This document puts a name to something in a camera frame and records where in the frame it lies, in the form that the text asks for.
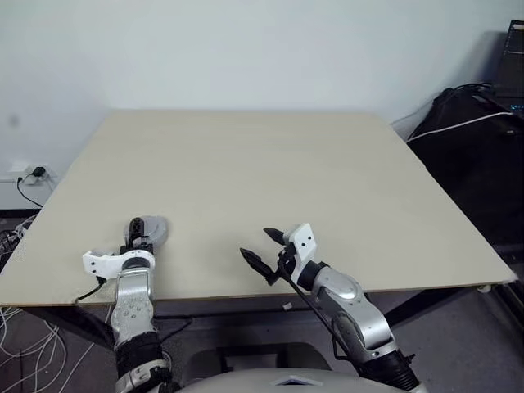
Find silver robot torso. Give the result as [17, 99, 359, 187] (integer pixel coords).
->
[178, 367, 411, 393]

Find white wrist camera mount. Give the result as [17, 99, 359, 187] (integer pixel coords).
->
[282, 222, 318, 284]
[81, 247, 156, 280]

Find white floor cables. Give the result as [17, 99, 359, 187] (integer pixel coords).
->
[0, 305, 96, 393]

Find round silver motor lid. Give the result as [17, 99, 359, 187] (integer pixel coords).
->
[122, 215, 170, 242]

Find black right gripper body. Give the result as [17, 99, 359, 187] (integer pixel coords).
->
[267, 242, 297, 286]

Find black adapter cable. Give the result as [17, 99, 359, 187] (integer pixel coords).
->
[16, 174, 45, 209]

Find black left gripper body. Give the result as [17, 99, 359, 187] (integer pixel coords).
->
[120, 218, 156, 256]

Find white cable over bag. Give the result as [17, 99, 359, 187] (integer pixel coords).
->
[407, 111, 517, 143]

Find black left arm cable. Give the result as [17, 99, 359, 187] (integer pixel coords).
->
[75, 276, 107, 305]

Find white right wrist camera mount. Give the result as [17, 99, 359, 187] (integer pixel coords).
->
[282, 222, 318, 284]

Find white wall socket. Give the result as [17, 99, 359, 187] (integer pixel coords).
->
[9, 163, 57, 186]

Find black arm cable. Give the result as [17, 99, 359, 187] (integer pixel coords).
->
[75, 276, 107, 305]
[278, 264, 370, 370]

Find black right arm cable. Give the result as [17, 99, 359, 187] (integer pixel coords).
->
[278, 264, 370, 370]

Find black metal table frame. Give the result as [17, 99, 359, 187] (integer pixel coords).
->
[24, 282, 524, 354]

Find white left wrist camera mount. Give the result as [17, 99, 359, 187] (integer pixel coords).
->
[81, 247, 156, 280]

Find dark laptop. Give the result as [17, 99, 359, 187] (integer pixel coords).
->
[492, 18, 524, 115]

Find black bag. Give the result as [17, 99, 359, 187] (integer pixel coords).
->
[406, 87, 524, 247]

